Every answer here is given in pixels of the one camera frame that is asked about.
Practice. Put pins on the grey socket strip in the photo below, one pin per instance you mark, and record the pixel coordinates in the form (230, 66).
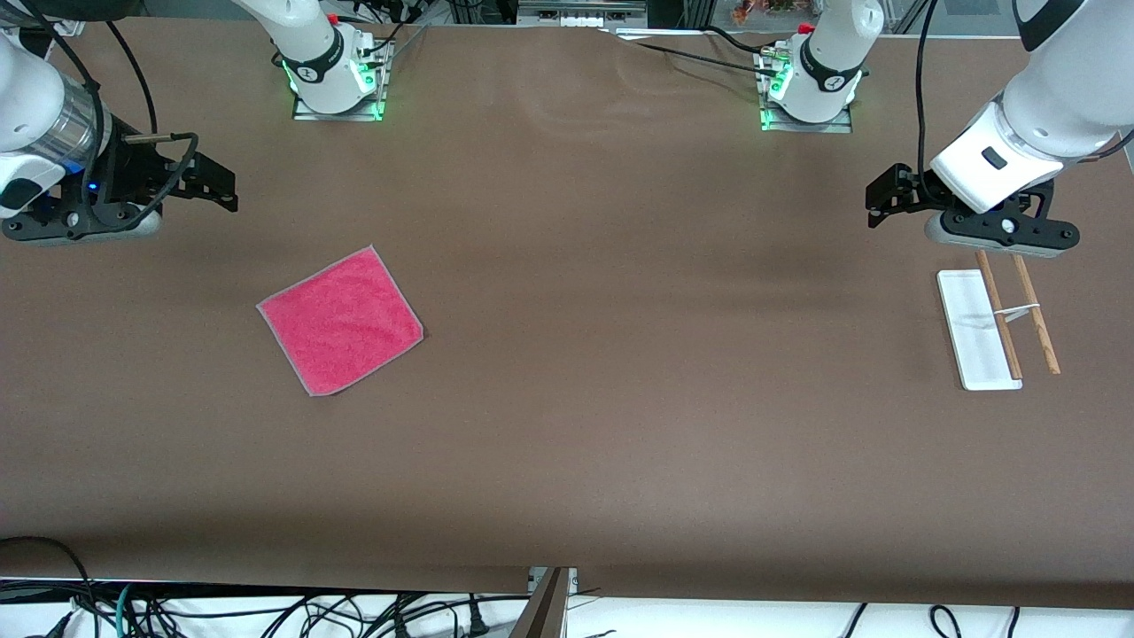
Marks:
(580, 13)

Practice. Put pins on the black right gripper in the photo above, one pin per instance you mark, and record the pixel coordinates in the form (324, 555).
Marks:
(140, 168)

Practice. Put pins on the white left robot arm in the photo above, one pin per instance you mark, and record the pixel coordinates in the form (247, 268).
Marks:
(1063, 106)

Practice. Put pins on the pink and grey towel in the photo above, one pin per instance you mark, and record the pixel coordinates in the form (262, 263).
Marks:
(341, 319)

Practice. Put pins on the aluminium table frame beam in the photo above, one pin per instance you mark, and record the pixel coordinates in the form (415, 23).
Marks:
(549, 611)

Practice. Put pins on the orange object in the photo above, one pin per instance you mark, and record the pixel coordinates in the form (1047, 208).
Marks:
(771, 9)

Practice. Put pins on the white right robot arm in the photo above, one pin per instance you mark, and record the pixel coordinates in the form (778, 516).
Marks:
(310, 44)

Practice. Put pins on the white towel rack base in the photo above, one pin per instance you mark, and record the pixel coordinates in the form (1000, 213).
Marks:
(970, 328)

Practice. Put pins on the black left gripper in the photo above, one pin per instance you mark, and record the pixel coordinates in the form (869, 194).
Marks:
(905, 189)

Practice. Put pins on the metal frame corner bracket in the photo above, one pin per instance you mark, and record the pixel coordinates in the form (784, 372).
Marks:
(69, 27)

